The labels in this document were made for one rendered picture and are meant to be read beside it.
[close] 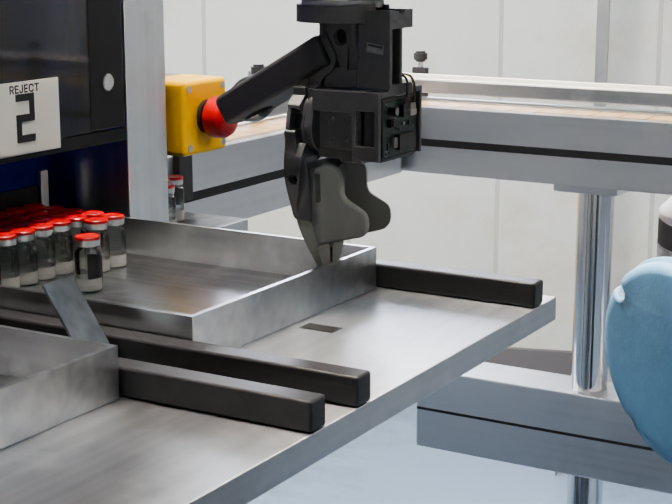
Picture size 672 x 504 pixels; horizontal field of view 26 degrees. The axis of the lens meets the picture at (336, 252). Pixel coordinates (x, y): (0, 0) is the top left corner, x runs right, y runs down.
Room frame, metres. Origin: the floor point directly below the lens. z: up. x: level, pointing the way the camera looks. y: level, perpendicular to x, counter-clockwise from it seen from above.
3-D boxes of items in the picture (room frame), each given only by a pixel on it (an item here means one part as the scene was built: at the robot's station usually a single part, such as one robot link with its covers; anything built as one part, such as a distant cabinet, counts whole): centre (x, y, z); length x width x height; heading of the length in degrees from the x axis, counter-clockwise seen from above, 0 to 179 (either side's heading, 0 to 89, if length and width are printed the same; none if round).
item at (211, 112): (1.40, 0.12, 0.99); 0.04 x 0.04 x 0.04; 60
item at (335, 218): (1.11, 0.00, 0.95); 0.06 x 0.03 x 0.09; 60
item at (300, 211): (1.11, 0.02, 1.00); 0.05 x 0.02 x 0.09; 150
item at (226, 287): (1.15, 0.18, 0.90); 0.34 x 0.26 x 0.04; 60
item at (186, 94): (1.43, 0.16, 0.99); 0.08 x 0.07 x 0.07; 60
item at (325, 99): (1.12, -0.01, 1.06); 0.09 x 0.08 x 0.12; 60
